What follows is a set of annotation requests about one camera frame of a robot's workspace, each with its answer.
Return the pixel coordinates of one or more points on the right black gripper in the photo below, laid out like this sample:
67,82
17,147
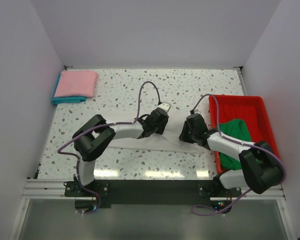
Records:
183,135

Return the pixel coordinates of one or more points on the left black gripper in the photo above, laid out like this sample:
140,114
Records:
160,130

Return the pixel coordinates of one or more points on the white t shirt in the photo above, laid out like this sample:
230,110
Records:
168,141

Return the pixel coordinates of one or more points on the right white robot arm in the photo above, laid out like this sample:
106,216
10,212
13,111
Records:
260,169

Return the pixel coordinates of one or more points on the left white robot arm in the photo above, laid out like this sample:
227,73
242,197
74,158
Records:
94,137

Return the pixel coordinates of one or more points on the green t shirt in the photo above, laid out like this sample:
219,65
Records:
235,128

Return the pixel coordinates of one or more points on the red plastic bin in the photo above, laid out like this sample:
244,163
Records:
251,109

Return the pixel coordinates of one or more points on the folded pink t shirt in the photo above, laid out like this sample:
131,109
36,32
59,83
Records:
76,83

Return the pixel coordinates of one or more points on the folded teal t shirt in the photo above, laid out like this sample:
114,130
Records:
67,99

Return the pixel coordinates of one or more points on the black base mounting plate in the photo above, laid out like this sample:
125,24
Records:
104,194

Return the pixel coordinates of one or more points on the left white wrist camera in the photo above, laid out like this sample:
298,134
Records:
165,106

